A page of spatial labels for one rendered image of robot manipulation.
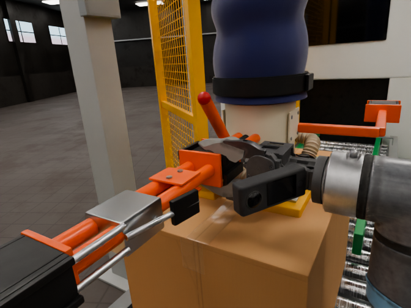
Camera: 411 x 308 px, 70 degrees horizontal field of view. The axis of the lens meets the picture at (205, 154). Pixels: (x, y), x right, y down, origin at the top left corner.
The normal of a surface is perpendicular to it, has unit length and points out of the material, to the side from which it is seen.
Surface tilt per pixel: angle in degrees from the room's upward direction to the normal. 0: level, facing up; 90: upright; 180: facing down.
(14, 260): 0
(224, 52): 79
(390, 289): 85
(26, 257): 0
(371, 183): 60
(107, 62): 90
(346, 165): 35
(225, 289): 90
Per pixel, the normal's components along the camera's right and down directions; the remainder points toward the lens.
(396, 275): -0.75, 0.17
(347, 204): -0.49, 0.53
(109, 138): 0.85, 0.11
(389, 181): -0.45, -0.34
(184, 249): -0.52, 0.29
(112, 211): -0.07, -0.95
